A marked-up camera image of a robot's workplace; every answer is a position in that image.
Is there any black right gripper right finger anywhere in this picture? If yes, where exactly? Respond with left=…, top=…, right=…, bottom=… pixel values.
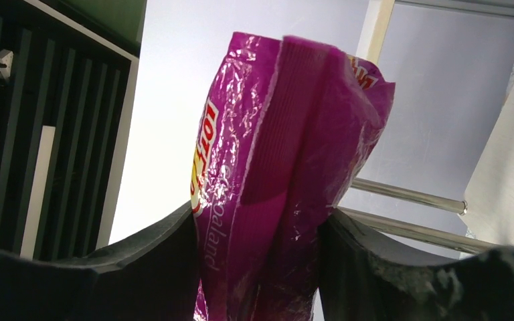
left=319, top=210, right=514, bottom=320

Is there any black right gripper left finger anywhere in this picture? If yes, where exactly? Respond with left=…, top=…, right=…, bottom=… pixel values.
left=0, top=203, right=199, bottom=320

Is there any white two-tier shelf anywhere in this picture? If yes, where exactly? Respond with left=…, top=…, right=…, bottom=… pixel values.
left=341, top=1, right=514, bottom=245

